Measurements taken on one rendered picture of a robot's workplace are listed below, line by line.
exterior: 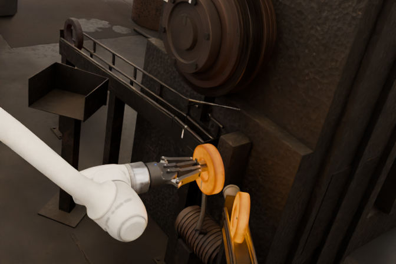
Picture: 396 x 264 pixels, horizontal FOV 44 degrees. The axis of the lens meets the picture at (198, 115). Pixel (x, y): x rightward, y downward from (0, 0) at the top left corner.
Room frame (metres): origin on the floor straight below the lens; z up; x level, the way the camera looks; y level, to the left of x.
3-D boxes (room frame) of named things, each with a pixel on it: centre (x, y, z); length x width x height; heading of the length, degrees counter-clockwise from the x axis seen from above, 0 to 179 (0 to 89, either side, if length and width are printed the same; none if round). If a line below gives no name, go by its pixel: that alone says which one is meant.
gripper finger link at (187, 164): (1.18, 0.02, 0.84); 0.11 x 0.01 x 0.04; 123
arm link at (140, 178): (1.10, 0.13, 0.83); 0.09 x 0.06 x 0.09; 31
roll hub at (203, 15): (1.58, 0.09, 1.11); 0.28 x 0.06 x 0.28; 43
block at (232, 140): (1.48, -0.15, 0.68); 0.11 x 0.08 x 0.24; 133
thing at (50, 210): (1.80, 0.56, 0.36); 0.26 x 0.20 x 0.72; 78
